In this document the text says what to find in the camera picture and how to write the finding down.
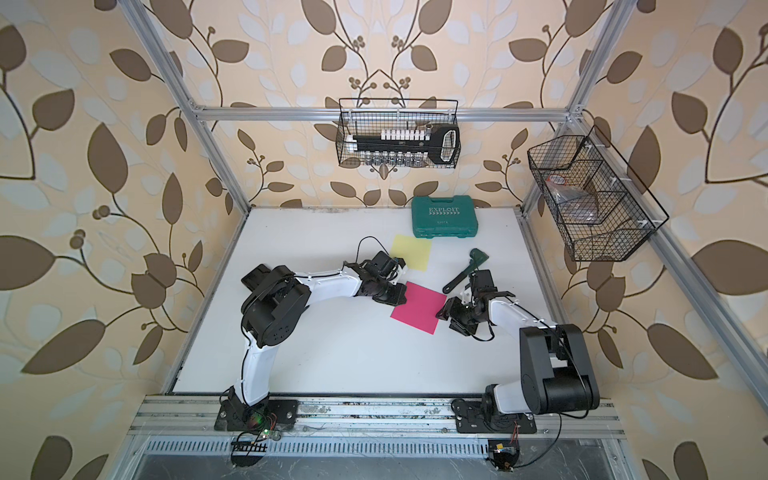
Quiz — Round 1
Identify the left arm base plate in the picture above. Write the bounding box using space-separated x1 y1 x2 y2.
214 397 299 432

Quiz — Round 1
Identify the black socket holder tool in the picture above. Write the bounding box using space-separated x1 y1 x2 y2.
341 123 461 166

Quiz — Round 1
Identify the black flat tray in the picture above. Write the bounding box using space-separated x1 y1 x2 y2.
241 264 271 291

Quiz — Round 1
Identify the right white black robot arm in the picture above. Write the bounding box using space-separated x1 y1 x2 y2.
437 270 601 418

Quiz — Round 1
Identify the green black pipe wrench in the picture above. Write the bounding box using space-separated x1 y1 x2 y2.
442 248 489 295

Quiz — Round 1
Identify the pink square paper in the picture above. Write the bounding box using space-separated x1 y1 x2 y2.
390 282 447 335

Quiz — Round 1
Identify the black wire basket back wall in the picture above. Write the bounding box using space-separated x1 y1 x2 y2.
335 97 461 169

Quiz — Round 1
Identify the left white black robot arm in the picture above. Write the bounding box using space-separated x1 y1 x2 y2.
234 251 407 407

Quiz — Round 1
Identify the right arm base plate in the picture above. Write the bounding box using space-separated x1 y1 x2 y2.
450 398 537 435

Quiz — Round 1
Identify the black wire basket right wall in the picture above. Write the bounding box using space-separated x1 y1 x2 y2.
527 126 669 262

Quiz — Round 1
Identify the yellow square paper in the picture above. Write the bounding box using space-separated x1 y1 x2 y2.
390 234 432 272

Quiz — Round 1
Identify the green tool case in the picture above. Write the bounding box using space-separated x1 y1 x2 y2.
411 195 479 239

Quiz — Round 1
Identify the black wire basket wall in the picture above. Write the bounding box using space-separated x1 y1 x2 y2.
335 97 461 169
527 126 669 262

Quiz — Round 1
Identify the aluminium front rail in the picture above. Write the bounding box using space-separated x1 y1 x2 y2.
129 395 626 439

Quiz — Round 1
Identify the plastic bag in basket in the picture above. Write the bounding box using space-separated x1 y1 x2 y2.
546 174 599 224

